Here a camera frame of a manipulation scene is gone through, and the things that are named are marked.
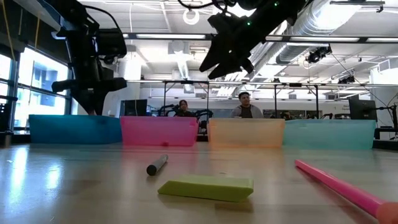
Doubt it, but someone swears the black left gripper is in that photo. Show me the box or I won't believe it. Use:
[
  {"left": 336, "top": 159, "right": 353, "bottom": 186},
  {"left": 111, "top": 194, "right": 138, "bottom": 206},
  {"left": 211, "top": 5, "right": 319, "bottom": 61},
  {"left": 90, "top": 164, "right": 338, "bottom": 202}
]
[{"left": 52, "top": 29, "right": 127, "bottom": 115}]

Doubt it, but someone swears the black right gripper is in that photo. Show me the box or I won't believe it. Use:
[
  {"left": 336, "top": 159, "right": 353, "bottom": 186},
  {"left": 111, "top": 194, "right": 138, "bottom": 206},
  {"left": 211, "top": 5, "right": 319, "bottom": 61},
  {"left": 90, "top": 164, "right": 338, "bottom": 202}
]
[{"left": 199, "top": 14, "right": 265, "bottom": 78}]

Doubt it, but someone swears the blue plastic bin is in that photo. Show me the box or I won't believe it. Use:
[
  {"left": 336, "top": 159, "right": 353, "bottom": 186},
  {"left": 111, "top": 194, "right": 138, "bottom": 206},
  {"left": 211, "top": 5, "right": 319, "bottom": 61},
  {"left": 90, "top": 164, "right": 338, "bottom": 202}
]
[{"left": 29, "top": 114, "right": 123, "bottom": 144}]

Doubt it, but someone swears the black computer monitor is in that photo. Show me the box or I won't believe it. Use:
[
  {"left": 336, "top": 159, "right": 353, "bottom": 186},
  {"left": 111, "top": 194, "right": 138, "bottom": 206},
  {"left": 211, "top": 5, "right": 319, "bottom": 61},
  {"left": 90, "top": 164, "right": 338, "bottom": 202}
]
[
  {"left": 119, "top": 98, "right": 149, "bottom": 118},
  {"left": 348, "top": 95, "right": 378, "bottom": 121}
]

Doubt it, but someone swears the large office window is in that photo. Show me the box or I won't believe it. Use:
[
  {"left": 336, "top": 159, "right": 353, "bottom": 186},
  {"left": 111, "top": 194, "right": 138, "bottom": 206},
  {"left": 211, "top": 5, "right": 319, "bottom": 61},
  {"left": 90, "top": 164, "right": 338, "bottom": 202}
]
[{"left": 0, "top": 46, "right": 75, "bottom": 128}]

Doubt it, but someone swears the black overhead light bar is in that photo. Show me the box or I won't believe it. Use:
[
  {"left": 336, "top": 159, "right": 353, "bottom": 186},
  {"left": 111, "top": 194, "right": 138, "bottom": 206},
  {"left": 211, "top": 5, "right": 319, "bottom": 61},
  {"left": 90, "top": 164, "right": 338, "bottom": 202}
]
[{"left": 123, "top": 32, "right": 398, "bottom": 44}]

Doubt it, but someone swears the pink plastic bin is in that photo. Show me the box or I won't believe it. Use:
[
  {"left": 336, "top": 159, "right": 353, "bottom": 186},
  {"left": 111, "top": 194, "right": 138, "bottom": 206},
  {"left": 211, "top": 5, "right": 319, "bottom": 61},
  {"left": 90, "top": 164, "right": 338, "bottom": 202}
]
[{"left": 120, "top": 116, "right": 199, "bottom": 147}]

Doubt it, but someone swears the orange plastic bin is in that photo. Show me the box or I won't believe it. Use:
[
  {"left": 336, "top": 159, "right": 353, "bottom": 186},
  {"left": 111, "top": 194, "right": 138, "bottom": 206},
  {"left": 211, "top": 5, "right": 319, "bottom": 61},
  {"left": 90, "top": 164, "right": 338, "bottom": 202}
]
[{"left": 207, "top": 118, "right": 286, "bottom": 149}]

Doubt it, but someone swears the grey crayon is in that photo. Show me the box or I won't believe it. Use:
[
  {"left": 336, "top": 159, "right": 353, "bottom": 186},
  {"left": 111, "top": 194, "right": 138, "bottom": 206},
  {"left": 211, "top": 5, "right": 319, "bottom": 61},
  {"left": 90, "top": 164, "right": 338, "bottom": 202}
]
[{"left": 146, "top": 154, "right": 169, "bottom": 177}]

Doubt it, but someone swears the teal plastic bin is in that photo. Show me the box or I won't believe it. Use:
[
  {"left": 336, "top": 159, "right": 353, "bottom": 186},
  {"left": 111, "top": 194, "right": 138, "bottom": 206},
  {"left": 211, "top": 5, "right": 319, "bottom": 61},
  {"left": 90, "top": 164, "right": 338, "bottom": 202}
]
[{"left": 282, "top": 119, "right": 377, "bottom": 150}]

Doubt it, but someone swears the yellow-green eraser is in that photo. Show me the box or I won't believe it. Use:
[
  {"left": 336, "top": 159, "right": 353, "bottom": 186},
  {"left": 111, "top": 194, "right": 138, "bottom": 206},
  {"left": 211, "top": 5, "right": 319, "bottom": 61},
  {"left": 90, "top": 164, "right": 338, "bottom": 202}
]
[{"left": 157, "top": 174, "right": 254, "bottom": 203}]

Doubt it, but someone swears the pink pencil with orange eraser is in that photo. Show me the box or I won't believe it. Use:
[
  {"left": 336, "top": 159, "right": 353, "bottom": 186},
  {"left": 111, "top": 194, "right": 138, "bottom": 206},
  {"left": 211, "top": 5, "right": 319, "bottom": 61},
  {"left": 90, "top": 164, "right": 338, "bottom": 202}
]
[{"left": 294, "top": 159, "right": 398, "bottom": 224}]

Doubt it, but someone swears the black equipment stand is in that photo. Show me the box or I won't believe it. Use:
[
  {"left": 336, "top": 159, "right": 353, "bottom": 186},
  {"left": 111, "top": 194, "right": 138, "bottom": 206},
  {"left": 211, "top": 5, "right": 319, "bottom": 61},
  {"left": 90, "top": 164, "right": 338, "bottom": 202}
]
[{"left": 373, "top": 104, "right": 398, "bottom": 150}]

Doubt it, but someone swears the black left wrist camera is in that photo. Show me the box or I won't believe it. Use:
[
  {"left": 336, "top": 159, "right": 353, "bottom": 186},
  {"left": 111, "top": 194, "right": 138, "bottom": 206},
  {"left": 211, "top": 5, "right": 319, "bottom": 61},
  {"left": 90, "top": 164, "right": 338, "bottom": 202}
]
[{"left": 96, "top": 27, "right": 127, "bottom": 60}]

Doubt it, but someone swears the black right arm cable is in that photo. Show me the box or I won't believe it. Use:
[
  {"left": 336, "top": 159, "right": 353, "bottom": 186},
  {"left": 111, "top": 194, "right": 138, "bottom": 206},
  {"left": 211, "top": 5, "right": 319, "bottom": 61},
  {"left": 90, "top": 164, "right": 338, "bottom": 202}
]
[{"left": 177, "top": 0, "right": 237, "bottom": 10}]

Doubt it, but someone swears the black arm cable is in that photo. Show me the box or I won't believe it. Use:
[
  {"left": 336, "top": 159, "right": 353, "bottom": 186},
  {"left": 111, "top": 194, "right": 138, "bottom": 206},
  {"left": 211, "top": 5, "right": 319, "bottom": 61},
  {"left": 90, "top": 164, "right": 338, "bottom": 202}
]
[
  {"left": 177, "top": 0, "right": 237, "bottom": 10},
  {"left": 82, "top": 4, "right": 124, "bottom": 35}
]

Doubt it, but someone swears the white ring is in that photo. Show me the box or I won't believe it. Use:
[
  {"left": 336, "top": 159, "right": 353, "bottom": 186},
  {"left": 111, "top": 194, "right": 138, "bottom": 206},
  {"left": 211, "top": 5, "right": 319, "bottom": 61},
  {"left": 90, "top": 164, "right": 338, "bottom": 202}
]
[{"left": 182, "top": 8, "right": 200, "bottom": 26}]

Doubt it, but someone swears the black background rig frame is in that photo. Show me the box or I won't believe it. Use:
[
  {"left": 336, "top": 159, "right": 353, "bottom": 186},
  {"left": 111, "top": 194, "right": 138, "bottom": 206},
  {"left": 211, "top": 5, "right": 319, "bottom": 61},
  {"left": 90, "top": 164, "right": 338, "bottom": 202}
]
[
  {"left": 162, "top": 80, "right": 211, "bottom": 118},
  {"left": 273, "top": 82, "right": 320, "bottom": 119}
]

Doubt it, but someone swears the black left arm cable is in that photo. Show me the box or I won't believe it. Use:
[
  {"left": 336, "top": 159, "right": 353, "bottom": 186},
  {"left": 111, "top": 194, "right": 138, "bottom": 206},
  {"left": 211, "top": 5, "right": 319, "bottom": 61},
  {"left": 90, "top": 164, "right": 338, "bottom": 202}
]
[{"left": 82, "top": 4, "right": 124, "bottom": 35}]

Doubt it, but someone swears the black ceiling-mounted camera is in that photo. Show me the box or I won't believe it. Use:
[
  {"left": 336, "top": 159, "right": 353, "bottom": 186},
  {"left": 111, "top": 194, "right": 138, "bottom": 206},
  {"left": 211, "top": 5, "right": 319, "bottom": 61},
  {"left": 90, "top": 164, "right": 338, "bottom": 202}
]
[{"left": 305, "top": 45, "right": 333, "bottom": 65}]

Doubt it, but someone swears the yellow hanging cable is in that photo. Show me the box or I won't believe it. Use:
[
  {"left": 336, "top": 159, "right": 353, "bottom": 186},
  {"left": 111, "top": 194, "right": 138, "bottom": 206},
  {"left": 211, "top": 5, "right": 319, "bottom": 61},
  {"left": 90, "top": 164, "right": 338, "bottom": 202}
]
[
  {"left": 1, "top": 0, "right": 15, "bottom": 62},
  {"left": 33, "top": 15, "right": 43, "bottom": 50}
]

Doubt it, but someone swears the silver ventilation duct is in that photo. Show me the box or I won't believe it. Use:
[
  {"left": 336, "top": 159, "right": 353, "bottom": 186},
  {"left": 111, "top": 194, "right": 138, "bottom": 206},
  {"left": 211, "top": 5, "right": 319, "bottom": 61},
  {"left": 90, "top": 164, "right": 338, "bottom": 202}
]
[{"left": 248, "top": 0, "right": 364, "bottom": 65}]

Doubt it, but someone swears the small black ceiling camera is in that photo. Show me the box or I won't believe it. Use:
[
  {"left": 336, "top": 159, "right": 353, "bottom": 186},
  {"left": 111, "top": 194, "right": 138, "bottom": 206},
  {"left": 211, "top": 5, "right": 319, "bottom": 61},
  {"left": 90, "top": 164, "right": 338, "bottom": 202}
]
[{"left": 337, "top": 75, "right": 356, "bottom": 85}]

